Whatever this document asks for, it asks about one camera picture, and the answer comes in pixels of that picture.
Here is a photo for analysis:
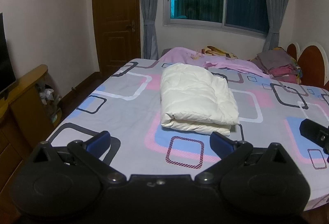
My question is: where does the white puffer jacket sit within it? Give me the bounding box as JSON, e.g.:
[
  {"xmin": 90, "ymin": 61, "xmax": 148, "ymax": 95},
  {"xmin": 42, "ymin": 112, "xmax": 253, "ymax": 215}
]
[{"xmin": 160, "ymin": 63, "xmax": 239, "ymax": 137}]

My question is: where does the stack of folded clothes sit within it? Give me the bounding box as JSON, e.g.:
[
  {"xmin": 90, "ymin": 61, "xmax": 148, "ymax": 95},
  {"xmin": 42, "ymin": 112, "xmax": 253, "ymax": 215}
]
[{"xmin": 251, "ymin": 47, "xmax": 302, "ymax": 84}]

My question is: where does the patterned bed sheet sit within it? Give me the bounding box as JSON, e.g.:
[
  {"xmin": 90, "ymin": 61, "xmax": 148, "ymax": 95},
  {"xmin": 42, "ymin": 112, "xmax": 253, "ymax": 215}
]
[{"xmin": 49, "ymin": 59, "xmax": 328, "ymax": 210}]

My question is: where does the red white headboard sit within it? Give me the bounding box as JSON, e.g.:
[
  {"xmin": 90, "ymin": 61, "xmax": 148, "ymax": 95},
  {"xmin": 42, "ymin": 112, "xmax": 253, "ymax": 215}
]
[{"xmin": 286, "ymin": 42, "xmax": 328, "ymax": 90}]

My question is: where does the wooden cabinet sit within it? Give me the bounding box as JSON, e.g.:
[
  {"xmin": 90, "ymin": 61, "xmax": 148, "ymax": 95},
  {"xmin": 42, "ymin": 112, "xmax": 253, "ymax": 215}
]
[{"xmin": 1, "ymin": 64, "xmax": 54, "ymax": 223}]

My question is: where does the yellow patterned pillow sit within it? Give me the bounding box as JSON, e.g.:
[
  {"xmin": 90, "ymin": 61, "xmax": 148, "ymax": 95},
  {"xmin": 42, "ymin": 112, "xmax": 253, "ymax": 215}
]
[{"xmin": 199, "ymin": 45, "xmax": 238, "ymax": 59}]

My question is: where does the pink blanket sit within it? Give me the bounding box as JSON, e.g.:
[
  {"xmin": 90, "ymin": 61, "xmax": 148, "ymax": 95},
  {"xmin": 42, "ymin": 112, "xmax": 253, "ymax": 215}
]
[{"xmin": 159, "ymin": 47, "xmax": 270, "ymax": 79}]

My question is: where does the black television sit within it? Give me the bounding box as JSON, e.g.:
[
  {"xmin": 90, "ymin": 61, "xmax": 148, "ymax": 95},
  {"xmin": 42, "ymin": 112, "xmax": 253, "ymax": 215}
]
[{"xmin": 0, "ymin": 13, "xmax": 16, "ymax": 98}]

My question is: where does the brown wooden door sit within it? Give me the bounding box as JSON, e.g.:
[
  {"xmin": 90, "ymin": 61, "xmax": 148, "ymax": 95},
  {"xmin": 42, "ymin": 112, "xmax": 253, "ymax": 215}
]
[{"xmin": 92, "ymin": 0, "xmax": 141, "ymax": 76}]

